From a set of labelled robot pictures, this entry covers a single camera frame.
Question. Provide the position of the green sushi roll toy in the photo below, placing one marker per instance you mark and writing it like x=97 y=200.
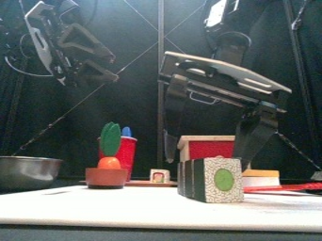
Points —
x=218 y=180

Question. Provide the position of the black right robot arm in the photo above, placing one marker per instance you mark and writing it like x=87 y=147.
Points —
x=230 y=44

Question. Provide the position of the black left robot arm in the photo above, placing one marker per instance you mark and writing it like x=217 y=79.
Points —
x=13 y=28

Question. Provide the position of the yellow egg sushi toy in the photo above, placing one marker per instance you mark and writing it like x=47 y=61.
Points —
x=261 y=178

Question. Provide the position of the small square sushi piece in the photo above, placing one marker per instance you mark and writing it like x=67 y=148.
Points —
x=160 y=176

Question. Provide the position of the white cutting board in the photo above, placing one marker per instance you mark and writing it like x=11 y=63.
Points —
x=146 y=207

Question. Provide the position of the wooden box with red face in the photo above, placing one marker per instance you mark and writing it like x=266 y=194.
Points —
x=210 y=147

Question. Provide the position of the red plastic cup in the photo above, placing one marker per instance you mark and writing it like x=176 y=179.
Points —
x=127 y=153

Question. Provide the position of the toy carrot with green leaves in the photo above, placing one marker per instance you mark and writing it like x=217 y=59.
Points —
x=110 y=141

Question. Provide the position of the red toy knife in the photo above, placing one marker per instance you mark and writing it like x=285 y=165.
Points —
x=289 y=187

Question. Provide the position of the pink wooden tray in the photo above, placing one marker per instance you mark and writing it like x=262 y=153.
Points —
x=145 y=184

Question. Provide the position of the brown toy flower pot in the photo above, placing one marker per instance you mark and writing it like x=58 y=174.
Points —
x=106 y=178

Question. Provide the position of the metal bowl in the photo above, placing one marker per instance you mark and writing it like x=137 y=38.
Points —
x=26 y=172

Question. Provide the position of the black metal frame pole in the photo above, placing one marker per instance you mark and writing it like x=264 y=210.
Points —
x=296 y=22
x=161 y=31

